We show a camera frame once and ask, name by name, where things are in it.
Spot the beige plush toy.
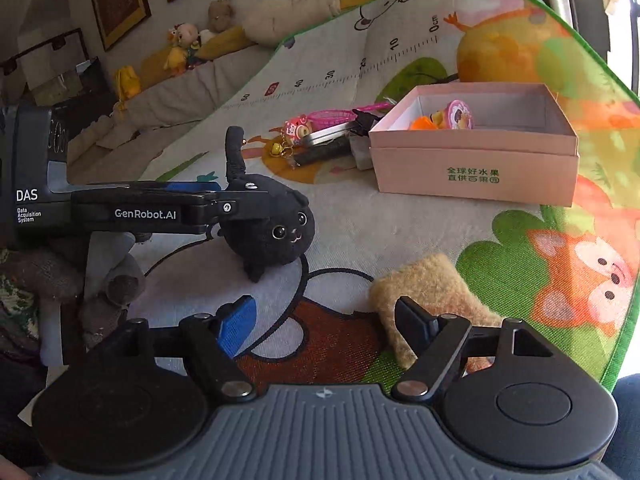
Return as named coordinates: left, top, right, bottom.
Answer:
left=242, top=0, right=342, bottom=48

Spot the black folding tool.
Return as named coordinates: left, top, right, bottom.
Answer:
left=294, top=112, right=382, bottom=167

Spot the yellow plush toy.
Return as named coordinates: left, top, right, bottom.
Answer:
left=164, top=27, right=188, bottom=76

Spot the red camera keychain toy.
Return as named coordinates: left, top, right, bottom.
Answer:
left=269, top=115, right=314, bottom=167

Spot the yellow cup with pink lid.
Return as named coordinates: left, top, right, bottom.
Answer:
left=430, top=100, right=474, bottom=130

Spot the colourful cartoon play mat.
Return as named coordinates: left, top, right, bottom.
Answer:
left=130, top=0, right=639, bottom=387

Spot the pink doll plush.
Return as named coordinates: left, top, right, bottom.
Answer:
left=171, top=23, right=201, bottom=58

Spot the pink cardboard box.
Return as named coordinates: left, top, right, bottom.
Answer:
left=369, top=82, right=579, bottom=206

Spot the pink toy racket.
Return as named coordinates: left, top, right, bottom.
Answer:
left=304, top=101, right=394, bottom=131

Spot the black plush cat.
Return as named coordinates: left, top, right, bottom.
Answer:
left=219, top=126, right=314, bottom=283

